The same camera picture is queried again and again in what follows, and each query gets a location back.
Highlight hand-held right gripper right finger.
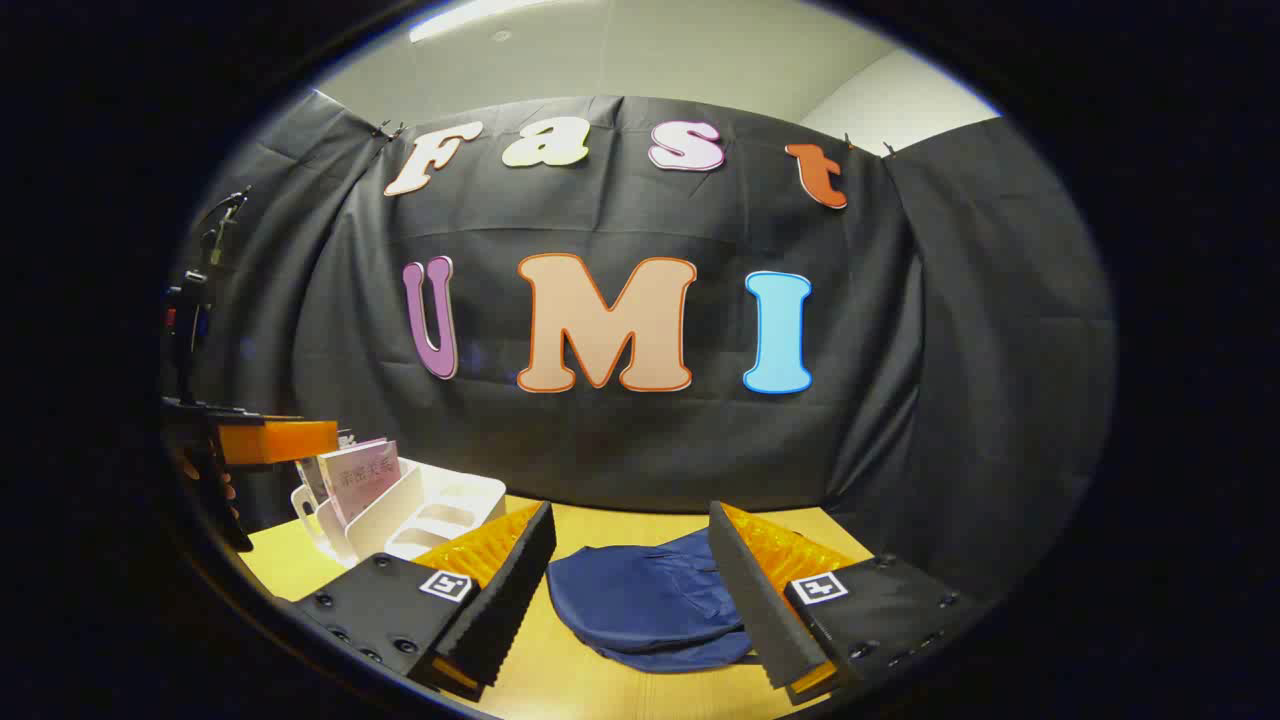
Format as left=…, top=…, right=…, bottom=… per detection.
left=707, top=500, right=989, bottom=707

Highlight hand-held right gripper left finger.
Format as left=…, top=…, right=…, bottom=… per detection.
left=288, top=500, right=558, bottom=703

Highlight black portrait book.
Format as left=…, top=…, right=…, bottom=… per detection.
left=296, top=430, right=353, bottom=506

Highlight pink book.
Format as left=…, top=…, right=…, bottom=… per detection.
left=316, top=438, right=403, bottom=529

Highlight white plastic bookshelf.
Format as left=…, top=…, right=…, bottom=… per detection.
left=290, top=458, right=508, bottom=569

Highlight blue schoolbag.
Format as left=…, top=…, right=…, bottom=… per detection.
left=546, top=528, right=756, bottom=674

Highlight black backdrop cloth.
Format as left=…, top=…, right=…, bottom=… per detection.
left=165, top=95, right=1116, bottom=601

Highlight black camera stand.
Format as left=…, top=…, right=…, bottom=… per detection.
left=163, top=185, right=253, bottom=403

